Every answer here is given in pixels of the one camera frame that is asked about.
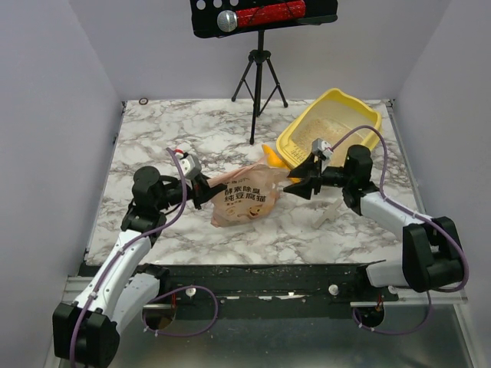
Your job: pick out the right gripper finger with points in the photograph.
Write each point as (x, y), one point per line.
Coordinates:
(299, 189)
(308, 168)

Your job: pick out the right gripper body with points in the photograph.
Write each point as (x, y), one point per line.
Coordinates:
(315, 179)

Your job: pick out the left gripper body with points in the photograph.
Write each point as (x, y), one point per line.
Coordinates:
(192, 192)

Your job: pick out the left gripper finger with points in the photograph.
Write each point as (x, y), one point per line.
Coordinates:
(209, 182)
(208, 194)

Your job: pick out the white bag sealing clip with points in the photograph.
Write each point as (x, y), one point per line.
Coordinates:
(329, 214)

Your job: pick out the yellow litter scoop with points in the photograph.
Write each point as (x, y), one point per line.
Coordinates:
(273, 159)

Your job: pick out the pink cat litter bag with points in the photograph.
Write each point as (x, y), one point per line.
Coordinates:
(251, 193)

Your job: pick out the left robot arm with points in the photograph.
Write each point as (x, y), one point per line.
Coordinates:
(87, 331)

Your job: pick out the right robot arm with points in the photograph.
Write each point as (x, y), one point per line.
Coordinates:
(431, 252)

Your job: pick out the yellow litter box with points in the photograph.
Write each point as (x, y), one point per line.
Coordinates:
(330, 117)

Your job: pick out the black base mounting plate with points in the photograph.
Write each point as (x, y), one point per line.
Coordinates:
(200, 292)

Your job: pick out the black tripod stand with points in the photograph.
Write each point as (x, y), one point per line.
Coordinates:
(259, 57)

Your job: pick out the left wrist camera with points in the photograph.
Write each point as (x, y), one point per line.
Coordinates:
(189, 164)

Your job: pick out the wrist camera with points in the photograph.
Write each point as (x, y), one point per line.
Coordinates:
(189, 164)
(322, 149)

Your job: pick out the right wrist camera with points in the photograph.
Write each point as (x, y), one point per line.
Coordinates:
(322, 149)

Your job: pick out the aluminium rail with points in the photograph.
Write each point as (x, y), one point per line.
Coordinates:
(429, 297)

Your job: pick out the red handled microphone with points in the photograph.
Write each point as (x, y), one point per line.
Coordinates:
(228, 21)

